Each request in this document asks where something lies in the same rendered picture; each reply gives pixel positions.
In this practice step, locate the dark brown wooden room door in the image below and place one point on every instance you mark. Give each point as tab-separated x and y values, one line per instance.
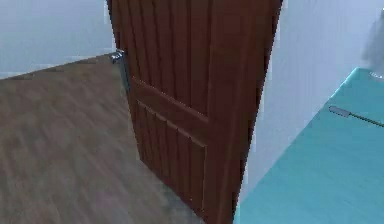
186	83

